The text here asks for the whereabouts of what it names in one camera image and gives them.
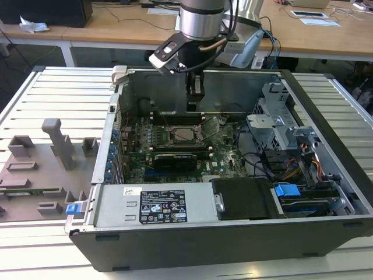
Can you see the white framed flat device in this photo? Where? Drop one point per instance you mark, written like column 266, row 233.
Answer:
column 310, row 13

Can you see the silver laptop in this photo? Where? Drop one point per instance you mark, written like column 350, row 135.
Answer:
column 311, row 3

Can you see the white paper sheet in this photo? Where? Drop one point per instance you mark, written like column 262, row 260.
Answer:
column 320, row 22

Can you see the black RAM slot bank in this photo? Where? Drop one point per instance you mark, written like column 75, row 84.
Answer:
column 180, row 148
column 175, row 118

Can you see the blue case release latch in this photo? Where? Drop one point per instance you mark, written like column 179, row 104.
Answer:
column 72, row 209

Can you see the square silver CPU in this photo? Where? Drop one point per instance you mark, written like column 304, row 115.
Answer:
column 184, row 133

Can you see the CPU socket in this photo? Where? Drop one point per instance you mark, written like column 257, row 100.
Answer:
column 169, row 137

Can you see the black open PC case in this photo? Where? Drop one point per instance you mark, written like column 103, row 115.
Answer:
column 204, row 248

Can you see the silver power supply unit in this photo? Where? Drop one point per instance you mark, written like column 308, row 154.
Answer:
column 116, row 207

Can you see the black graphics card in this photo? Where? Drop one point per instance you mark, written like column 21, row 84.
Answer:
column 175, row 161

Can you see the silver metal drive cage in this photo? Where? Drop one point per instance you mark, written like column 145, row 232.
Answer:
column 262, row 128

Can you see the grey parts rack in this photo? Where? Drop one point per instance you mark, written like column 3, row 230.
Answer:
column 38, row 175

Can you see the green motherboard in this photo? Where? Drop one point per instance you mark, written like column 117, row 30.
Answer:
column 221, row 163

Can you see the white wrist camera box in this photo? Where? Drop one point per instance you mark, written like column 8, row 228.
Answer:
column 163, row 62

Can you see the grey case corner latch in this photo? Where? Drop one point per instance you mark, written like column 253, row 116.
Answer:
column 119, row 74

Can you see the pale blue teach pendant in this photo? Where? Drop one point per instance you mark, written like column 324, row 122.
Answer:
column 247, row 49

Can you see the green RAM stick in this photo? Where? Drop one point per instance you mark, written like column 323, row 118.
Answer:
column 29, row 191

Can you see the crumpled white paper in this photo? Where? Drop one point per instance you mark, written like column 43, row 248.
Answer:
column 33, row 25

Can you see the long wooden desk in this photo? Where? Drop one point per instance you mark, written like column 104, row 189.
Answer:
column 116, row 29

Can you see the hard disk in blue carrier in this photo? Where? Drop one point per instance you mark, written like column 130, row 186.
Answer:
column 288, row 189

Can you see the black box on desk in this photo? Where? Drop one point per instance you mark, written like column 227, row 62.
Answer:
column 43, row 11

